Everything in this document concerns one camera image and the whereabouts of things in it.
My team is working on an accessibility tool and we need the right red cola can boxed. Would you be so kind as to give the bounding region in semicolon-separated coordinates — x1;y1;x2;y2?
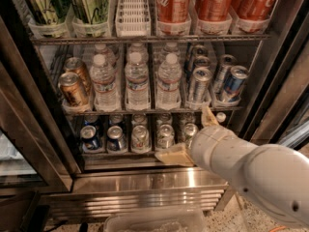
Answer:
233;0;275;21

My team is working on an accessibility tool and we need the left blue soda can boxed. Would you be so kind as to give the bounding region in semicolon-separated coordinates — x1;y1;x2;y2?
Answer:
80;126;101;150

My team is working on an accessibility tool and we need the blue soda can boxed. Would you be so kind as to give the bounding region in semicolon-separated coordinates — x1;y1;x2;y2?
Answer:
107;126;127;153
80;126;101;150

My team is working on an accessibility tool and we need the front silver energy can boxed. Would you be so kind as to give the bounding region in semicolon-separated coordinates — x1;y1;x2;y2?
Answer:
188;67;212;103

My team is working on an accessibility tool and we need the fridge door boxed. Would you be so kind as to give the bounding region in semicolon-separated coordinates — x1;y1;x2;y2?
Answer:
235;1;309;144

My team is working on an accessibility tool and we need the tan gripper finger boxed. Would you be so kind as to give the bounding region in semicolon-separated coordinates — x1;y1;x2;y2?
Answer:
201;105;218;127
154;143;194;166

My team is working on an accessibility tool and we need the rear silver energy can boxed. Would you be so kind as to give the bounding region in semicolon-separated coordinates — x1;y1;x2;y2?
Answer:
184;44;209;70

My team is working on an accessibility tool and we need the middle red cola can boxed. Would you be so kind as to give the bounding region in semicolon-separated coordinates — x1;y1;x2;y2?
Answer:
195;0;232;22

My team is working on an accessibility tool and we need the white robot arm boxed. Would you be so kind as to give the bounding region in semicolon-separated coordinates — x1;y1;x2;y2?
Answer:
155;106;309;228

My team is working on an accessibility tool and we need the brown juice bottle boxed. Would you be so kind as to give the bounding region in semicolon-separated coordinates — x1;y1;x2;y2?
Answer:
216;112;227;124

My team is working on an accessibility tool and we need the gold can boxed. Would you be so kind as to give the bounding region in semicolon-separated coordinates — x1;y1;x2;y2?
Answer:
58;72;88;107
64;57;91;93

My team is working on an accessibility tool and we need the empty white shelf tray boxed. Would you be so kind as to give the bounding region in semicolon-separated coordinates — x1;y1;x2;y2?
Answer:
115;0;152;37

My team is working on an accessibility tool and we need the rear gold can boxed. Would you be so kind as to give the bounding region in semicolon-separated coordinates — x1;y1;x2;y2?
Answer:
64;57;91;93

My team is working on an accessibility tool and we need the rightmost bottom soda can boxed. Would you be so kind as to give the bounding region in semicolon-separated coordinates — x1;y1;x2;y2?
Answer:
180;123;199;147

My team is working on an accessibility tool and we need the red cola can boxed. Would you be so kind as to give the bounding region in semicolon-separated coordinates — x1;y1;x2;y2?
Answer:
195;0;232;22
233;0;275;21
156;0;190;23

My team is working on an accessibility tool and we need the water bottle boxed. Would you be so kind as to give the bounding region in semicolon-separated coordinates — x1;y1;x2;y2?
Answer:
90;54;120;112
126;43;149;63
156;53;183;110
95;43;117;67
125;52;151;110
159;43;181;63

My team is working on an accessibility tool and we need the front gold can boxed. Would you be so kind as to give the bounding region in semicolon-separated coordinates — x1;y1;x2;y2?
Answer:
58;72;88;107

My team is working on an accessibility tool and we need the middle silver energy can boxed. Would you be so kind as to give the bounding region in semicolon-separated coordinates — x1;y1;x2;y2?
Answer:
187;56;211;77

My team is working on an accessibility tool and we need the left green can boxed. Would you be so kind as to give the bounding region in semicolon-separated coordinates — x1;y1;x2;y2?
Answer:
25;0;70;25

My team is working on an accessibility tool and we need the steel fridge cabinet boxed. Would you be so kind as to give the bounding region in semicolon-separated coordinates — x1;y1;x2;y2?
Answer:
0;0;308;223

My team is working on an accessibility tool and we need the blue silver energy can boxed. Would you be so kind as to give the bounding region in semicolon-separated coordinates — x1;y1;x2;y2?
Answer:
220;66;249;102

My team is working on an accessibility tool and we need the right green can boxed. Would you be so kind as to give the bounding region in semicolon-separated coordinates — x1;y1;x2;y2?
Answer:
70;0;108;24

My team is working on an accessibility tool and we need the left red cola can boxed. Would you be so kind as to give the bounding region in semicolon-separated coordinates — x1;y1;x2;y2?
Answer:
156;0;190;23

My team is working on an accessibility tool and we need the green white soda can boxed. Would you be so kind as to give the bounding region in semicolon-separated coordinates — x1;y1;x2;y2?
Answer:
156;124;175;149

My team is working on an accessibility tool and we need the rear right silver can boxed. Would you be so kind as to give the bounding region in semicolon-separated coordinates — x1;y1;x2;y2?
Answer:
213;54;238;93

